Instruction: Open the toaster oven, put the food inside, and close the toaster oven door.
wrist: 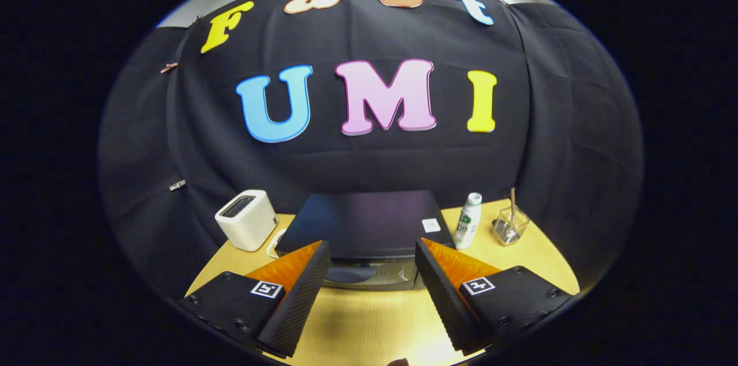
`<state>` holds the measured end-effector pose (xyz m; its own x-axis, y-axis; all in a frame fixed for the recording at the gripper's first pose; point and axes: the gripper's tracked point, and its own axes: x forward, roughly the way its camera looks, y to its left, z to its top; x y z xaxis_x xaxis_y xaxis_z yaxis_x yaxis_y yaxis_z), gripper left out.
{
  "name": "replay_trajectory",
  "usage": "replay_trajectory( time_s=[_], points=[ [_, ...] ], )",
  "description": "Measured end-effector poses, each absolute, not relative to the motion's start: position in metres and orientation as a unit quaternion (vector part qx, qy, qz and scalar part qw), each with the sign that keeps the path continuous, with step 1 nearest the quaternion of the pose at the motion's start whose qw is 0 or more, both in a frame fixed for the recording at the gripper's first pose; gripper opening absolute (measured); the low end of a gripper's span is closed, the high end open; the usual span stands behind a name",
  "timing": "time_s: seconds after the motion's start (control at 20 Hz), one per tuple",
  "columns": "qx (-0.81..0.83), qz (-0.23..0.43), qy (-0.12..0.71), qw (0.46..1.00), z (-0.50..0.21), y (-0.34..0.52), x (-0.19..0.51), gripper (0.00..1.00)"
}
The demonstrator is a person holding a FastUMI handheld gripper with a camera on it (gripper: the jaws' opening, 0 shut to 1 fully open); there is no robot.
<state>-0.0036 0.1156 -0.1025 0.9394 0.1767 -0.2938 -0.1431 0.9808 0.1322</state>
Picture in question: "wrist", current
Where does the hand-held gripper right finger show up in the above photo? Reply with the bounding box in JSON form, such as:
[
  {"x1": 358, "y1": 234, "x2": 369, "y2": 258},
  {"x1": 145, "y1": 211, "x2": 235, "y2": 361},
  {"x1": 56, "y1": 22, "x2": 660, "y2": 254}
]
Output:
[{"x1": 414, "y1": 238, "x2": 574, "y2": 355}]

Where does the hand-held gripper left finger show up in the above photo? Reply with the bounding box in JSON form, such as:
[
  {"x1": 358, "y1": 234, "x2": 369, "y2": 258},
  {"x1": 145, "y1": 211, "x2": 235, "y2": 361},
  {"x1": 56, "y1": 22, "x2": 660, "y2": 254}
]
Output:
[{"x1": 179, "y1": 240, "x2": 332, "y2": 358}]

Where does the black toaster oven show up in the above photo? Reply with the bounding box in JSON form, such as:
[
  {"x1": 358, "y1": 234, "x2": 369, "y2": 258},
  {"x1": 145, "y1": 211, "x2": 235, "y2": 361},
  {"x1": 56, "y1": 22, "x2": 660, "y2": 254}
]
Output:
[{"x1": 276, "y1": 190, "x2": 456, "y2": 290}]

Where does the white bread toaster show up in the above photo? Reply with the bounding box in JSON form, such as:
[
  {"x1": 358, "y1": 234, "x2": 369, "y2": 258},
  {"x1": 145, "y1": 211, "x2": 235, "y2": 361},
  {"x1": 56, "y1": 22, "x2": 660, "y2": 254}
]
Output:
[{"x1": 214, "y1": 189, "x2": 278, "y2": 252}]

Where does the white bottle green label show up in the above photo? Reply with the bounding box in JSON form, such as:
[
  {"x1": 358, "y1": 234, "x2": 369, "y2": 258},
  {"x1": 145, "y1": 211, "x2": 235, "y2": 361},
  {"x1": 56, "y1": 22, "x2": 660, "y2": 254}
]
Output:
[{"x1": 454, "y1": 193, "x2": 483, "y2": 250}]

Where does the wire cutlery basket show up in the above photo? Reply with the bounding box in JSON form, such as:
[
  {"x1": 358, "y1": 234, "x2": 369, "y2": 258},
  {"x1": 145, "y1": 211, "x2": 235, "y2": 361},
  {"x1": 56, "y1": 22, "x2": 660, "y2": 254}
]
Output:
[{"x1": 492, "y1": 205, "x2": 531, "y2": 246}]

